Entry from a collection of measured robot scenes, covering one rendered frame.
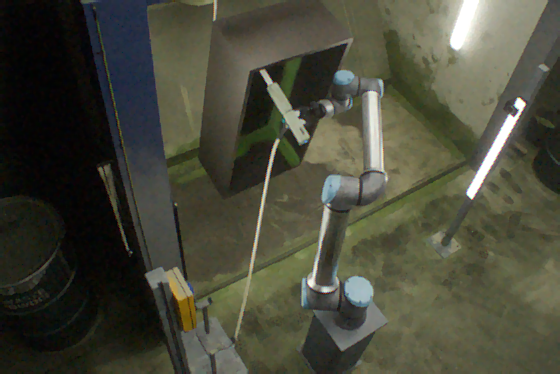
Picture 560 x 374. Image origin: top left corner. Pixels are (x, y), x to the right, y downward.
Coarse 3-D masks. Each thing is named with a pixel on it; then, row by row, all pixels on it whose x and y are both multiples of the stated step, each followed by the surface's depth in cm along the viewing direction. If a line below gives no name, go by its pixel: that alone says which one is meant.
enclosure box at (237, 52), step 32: (288, 0) 240; (224, 32) 221; (256, 32) 224; (288, 32) 228; (320, 32) 232; (224, 64) 231; (256, 64) 214; (288, 64) 291; (320, 64) 269; (224, 96) 246; (256, 96) 302; (288, 96) 313; (320, 96) 282; (224, 128) 263; (256, 128) 336; (224, 160) 283; (256, 160) 333; (288, 160) 338; (224, 192) 305
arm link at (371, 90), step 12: (360, 84) 224; (372, 84) 224; (372, 96) 221; (372, 108) 217; (372, 120) 214; (372, 132) 211; (372, 144) 208; (372, 156) 205; (372, 168) 202; (372, 180) 197; (384, 180) 199; (372, 192) 196; (360, 204) 198
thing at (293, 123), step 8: (264, 72) 224; (272, 88) 221; (272, 96) 222; (280, 96) 220; (280, 104) 219; (288, 104) 220; (280, 112) 222; (288, 112) 219; (288, 120) 219; (296, 120) 218; (280, 128) 230; (288, 128) 223; (296, 128) 217; (304, 128) 218; (280, 136) 234; (296, 136) 218; (304, 136) 216
